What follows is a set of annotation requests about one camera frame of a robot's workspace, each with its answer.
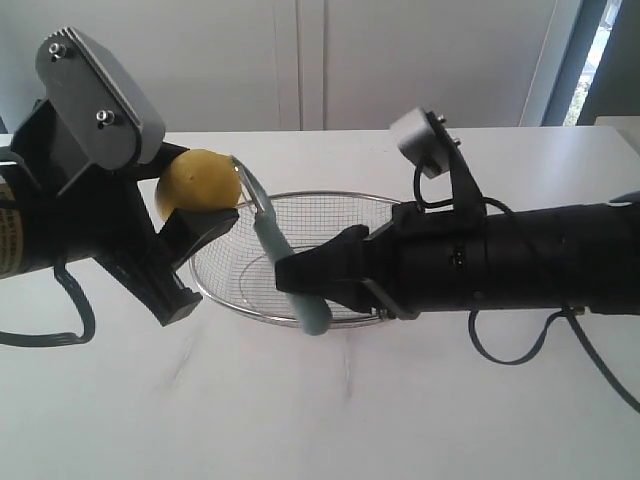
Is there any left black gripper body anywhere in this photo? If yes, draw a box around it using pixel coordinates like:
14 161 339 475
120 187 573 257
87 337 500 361
9 101 202 328

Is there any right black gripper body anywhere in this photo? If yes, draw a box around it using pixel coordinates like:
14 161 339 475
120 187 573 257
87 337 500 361
362 202 488 319

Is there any yellow lemon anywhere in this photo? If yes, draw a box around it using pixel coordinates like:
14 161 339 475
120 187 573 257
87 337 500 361
155 149 241 220

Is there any teal handled peeler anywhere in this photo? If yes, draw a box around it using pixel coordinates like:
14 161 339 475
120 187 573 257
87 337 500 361
231 156 332 336

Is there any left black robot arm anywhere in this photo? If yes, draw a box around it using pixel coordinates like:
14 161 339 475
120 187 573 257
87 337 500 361
1 99 239 347

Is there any oval wire mesh basket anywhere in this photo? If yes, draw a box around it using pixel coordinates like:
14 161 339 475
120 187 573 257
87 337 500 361
190 190 397 334

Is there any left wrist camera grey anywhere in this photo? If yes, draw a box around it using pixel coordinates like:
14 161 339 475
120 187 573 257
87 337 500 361
36 27 165 194

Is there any right black camera cable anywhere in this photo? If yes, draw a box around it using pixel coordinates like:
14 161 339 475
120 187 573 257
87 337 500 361
413 162 640 409

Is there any dark window frame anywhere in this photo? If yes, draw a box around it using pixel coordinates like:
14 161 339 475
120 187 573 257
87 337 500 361
541 1 639 126

